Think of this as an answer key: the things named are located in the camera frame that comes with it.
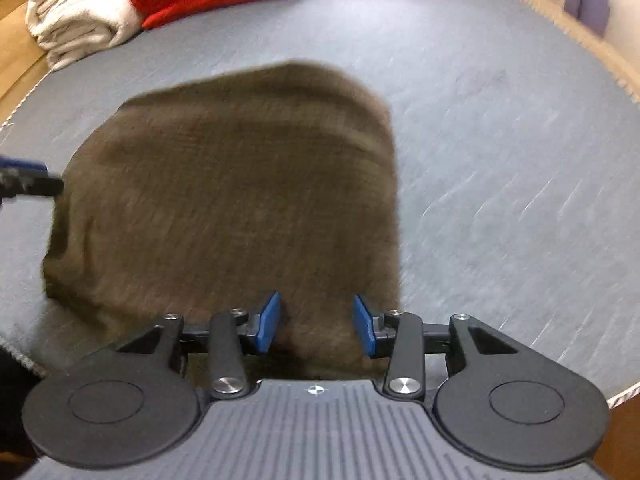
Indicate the grey mattress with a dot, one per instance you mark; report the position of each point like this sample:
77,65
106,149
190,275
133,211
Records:
500,185

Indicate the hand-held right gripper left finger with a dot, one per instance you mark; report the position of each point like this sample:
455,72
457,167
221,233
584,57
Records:
267,322

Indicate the brown pants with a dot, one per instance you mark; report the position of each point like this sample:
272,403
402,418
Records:
225,185

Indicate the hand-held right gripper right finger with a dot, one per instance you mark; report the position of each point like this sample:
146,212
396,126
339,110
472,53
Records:
362,327

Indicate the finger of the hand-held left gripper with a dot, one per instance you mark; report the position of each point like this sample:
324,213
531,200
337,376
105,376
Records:
30,180

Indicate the cream folded blanket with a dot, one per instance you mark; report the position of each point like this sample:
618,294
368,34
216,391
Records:
80,15

